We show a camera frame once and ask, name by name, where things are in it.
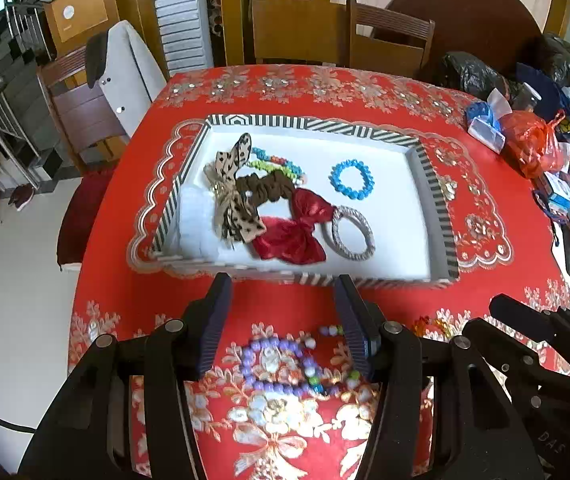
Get brown scrunchie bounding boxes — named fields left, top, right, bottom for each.
left=237, top=170, right=296, bottom=207

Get orange plastic bag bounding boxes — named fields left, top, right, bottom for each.
left=501, top=109, right=566, bottom=179

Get grey jacket with dark collar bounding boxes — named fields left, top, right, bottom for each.
left=85, top=20, right=168, bottom=138

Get orange multicolour bead bracelet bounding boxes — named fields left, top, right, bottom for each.
left=411, top=314, right=454, bottom=337

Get red floral tablecloth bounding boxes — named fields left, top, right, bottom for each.
left=68, top=65, right=570, bottom=480

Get small blue boxes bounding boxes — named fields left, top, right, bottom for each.
left=532, top=172, right=570, bottom=226

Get striped tray with white inside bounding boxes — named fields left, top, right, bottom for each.
left=151, top=114, right=460, bottom=291

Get white fluffy scrunchie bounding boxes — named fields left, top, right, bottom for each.
left=179, top=186, right=227, bottom=257

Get grey woven hair tie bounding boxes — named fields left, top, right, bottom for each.
left=325, top=205, right=377, bottom=263

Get round brown table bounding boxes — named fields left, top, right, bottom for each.
left=385, top=0, right=546, bottom=78

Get red bow scrunchie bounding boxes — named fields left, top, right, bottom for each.
left=251, top=187, right=338, bottom=264

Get dark red seat cushion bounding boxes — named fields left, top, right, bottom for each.
left=56, top=165, right=116, bottom=268

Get blue flower bracelet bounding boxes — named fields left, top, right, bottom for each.
left=329, top=159, right=377, bottom=201

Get black cable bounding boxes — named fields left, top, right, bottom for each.
left=0, top=410, right=36, bottom=433

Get dark wooden chair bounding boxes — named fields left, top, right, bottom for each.
left=36, top=45, right=131, bottom=171

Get dark blue bag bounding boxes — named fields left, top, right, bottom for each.
left=515, top=62, right=570, bottom=138

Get leopard print bow scrunchie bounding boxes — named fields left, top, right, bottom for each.
left=204, top=132, right=267, bottom=250

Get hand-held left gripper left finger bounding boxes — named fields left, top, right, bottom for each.
left=18, top=272, right=234, bottom=480

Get dark red slippers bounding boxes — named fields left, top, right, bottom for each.
left=8, top=184, right=36, bottom=211

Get purple bead necklace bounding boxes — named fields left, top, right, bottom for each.
left=239, top=324, right=366, bottom=400

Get multicolour flower bead bracelet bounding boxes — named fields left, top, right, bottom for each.
left=249, top=146, right=307, bottom=184

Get brown cardboard box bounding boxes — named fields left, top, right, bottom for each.
left=44, top=0, right=112, bottom=43

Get blue and white packet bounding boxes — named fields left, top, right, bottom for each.
left=466, top=89, right=510, bottom=152

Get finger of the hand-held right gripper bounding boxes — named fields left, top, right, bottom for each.
left=490, top=294, right=570, bottom=362
left=462, top=316, right=542, bottom=387

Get white ribbed panel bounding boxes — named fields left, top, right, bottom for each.
left=149, top=0, right=214, bottom=73

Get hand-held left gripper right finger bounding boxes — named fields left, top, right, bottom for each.
left=334, top=274, right=546, bottom=480

